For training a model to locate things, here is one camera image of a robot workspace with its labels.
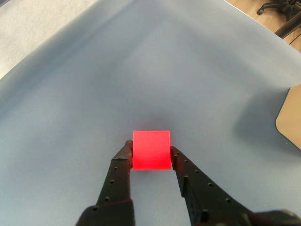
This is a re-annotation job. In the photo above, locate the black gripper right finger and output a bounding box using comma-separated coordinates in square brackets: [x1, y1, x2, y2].
[170, 145, 253, 226]

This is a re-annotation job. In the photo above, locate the red cube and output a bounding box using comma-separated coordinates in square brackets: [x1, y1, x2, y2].
[132, 130, 172, 171]

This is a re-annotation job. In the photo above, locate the beige square box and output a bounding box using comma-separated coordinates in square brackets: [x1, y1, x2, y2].
[275, 86, 301, 151]

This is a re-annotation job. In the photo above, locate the grey-blue table mat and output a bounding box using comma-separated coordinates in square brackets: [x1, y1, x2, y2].
[0, 0, 301, 226]

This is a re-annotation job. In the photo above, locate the black tripod stand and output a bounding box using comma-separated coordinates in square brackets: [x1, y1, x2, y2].
[274, 14, 301, 40]

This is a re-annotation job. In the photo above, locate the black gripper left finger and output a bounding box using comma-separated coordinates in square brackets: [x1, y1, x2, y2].
[76, 139, 136, 226]

